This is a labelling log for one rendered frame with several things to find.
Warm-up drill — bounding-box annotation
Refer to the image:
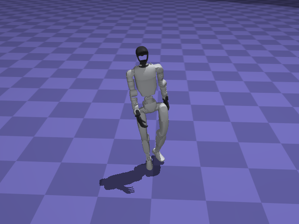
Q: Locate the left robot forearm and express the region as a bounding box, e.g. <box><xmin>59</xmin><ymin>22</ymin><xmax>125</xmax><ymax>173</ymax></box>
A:
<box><xmin>160</xmin><ymin>85</ymin><xmax>168</xmax><ymax>100</ymax></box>

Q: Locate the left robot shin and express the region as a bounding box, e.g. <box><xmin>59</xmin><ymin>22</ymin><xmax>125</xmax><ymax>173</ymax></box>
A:
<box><xmin>155</xmin><ymin>136</ymin><xmax>166</xmax><ymax>153</ymax></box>

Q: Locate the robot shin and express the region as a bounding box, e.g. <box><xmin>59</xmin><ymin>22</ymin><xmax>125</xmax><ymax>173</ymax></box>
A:
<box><xmin>142</xmin><ymin>140</ymin><xmax>150</xmax><ymax>161</ymax></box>
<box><xmin>155</xmin><ymin>136</ymin><xmax>166</xmax><ymax>153</ymax></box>

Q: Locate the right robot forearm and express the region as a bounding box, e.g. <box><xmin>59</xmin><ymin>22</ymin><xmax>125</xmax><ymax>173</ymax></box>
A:
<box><xmin>129</xmin><ymin>91</ymin><xmax>140</xmax><ymax>115</ymax></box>

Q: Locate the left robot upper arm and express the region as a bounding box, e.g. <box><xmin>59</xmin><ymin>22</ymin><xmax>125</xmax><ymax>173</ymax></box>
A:
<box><xmin>154</xmin><ymin>64</ymin><xmax>167</xmax><ymax>88</ymax></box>

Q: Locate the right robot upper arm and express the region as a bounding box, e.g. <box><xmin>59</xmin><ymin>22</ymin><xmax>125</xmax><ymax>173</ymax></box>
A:
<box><xmin>126</xmin><ymin>69</ymin><xmax>137</xmax><ymax>97</ymax></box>

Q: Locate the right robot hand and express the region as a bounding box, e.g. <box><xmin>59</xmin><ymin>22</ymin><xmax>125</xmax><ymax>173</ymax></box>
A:
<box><xmin>135</xmin><ymin>110</ymin><xmax>148</xmax><ymax>128</ymax></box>

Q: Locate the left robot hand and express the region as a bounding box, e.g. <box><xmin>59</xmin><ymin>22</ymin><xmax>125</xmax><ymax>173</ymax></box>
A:
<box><xmin>163</xmin><ymin>96</ymin><xmax>169</xmax><ymax>110</ymax></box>

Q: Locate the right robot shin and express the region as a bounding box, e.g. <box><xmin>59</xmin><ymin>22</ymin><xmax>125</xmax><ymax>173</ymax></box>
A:
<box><xmin>142</xmin><ymin>140</ymin><xmax>150</xmax><ymax>161</ymax></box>

